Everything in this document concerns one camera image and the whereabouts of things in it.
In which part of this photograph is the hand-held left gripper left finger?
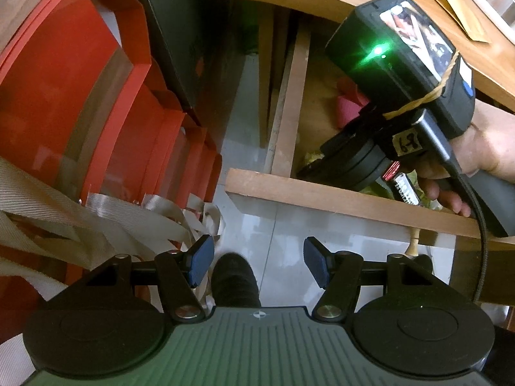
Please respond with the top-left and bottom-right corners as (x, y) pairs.
(80, 234), (215, 324)

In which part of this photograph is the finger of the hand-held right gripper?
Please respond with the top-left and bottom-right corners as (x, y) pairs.
(296, 157), (335, 183)
(319, 123), (365, 157)

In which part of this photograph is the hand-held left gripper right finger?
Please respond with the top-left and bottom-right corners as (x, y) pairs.
(304, 236), (439, 323)

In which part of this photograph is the yellow-green packet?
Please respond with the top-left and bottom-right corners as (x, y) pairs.
(300, 149), (327, 170)

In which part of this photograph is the brown kraft envelope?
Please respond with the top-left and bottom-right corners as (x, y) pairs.
(402, 0), (490, 43)

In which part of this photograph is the wooden drawer knob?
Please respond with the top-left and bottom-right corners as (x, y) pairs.
(404, 227), (421, 258)

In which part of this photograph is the person's right hand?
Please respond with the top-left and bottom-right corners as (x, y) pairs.
(417, 102), (515, 218)

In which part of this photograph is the tan rubber band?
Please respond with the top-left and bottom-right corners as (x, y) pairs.
(382, 52), (462, 121)

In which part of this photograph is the person's black shoe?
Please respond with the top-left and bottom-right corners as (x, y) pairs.
(211, 253), (260, 311)

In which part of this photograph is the striped black white packet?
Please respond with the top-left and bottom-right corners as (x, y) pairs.
(392, 173), (421, 206)

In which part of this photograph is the black gift bag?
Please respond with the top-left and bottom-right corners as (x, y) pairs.
(135, 0), (250, 129)

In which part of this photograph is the row of red gift bags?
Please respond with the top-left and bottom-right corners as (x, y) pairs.
(0, 0), (223, 386)

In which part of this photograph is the pink cloth strap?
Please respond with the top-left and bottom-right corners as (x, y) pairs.
(336, 76), (373, 130)

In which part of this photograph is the black braided cable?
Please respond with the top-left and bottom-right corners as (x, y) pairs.
(412, 110), (494, 304)

